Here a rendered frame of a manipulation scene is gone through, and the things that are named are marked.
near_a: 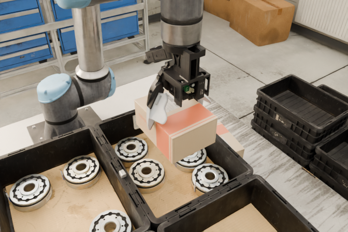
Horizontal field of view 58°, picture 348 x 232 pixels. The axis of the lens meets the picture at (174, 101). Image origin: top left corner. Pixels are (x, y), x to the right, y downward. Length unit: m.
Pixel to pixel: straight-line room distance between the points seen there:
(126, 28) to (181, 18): 2.38
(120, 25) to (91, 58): 1.81
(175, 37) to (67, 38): 2.21
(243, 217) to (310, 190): 0.35
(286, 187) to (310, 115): 0.77
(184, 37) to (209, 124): 0.22
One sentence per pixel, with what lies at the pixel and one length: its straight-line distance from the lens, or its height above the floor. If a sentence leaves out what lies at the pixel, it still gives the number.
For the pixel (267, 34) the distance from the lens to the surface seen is 3.58.
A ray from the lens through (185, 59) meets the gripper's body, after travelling 0.57.
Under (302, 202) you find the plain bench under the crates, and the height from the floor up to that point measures 0.70.
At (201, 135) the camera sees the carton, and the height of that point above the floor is 1.09.
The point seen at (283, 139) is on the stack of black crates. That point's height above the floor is 0.41.
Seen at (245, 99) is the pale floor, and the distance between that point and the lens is 2.69.
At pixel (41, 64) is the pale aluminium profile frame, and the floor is 0.30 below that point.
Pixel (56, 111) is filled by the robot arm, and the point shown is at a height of 0.89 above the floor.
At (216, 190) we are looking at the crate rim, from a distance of 0.79.
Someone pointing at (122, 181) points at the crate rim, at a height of 0.93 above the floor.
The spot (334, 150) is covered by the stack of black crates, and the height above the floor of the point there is 0.38.
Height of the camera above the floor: 1.55
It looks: 37 degrees down
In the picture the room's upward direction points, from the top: straight up
